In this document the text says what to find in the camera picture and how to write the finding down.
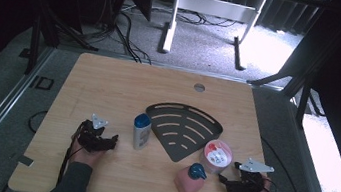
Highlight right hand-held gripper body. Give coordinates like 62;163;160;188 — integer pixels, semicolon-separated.
229;154;276;192

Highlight white desk frame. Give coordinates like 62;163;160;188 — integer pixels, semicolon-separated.
156;0;269;74

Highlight black metal stand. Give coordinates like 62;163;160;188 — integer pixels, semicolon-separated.
241;0;341;130
9;0;106;85

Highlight pink pump bottle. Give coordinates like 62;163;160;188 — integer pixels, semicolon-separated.
172;160;209;192

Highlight black cable loop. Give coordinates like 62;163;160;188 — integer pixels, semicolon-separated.
26;108;49;135

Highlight white bottle with blue cap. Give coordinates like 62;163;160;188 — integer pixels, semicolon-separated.
130;111;155;153

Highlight dark curtain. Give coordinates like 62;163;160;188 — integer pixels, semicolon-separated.
256;0;322;40

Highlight black floor cables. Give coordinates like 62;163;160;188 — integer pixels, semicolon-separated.
96;0;161;66

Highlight person's left hand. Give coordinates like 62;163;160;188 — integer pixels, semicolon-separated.
67;135;110;171

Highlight black slotted corner shelf rack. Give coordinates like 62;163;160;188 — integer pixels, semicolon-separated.
139;98;227;169

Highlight pink round jar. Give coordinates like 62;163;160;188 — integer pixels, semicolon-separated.
198;137;237;177

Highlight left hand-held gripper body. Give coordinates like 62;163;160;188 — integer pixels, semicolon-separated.
75;111;113;156

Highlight grey tape piece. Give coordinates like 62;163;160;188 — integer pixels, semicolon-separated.
9;152;36;169

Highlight grey round table grommet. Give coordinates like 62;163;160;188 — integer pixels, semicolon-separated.
192;82;207;94

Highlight black tape rectangle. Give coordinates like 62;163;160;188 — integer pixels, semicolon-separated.
28;73;56;92

